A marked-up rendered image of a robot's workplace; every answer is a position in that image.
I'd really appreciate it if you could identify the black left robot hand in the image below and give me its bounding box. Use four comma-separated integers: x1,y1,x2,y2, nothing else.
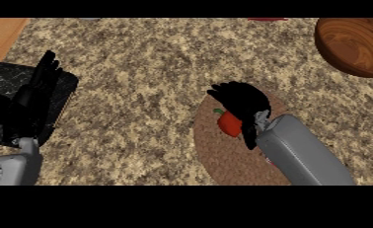
0,49,64,147

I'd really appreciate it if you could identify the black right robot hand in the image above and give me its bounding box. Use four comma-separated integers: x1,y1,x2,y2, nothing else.
205,81,273,151

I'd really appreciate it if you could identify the red bell pepper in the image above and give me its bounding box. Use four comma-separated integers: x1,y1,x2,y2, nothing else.
213,108,245,138

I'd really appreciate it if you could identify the round brown placemat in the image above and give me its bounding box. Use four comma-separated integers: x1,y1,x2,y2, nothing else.
192,88,295,187

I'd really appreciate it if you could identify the brown wooden bowl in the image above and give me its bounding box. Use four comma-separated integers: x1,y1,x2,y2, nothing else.
313,17,373,79

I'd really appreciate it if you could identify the black marbled cutting board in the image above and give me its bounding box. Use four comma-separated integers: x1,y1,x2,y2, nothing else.
0,61,80,149

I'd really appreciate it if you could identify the pale wooden board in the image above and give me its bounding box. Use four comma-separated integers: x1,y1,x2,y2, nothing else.
0,17,33,61

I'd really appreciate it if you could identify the dark red object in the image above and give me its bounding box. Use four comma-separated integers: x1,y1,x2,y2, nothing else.
247,17,291,23

